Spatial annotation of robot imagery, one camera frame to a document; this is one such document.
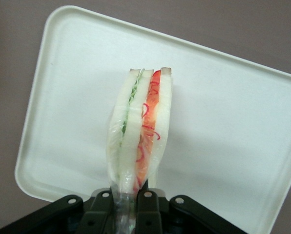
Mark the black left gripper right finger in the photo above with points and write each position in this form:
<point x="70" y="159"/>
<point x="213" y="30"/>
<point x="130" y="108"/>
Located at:
<point x="148" y="214"/>

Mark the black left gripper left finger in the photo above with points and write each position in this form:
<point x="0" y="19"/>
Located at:
<point x="96" y="214"/>

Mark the triangle sandwich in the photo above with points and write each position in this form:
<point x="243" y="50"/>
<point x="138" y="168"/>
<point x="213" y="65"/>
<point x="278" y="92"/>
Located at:
<point x="138" y="122"/>

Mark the cream plastic tray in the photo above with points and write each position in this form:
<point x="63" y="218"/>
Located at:
<point x="221" y="109"/>

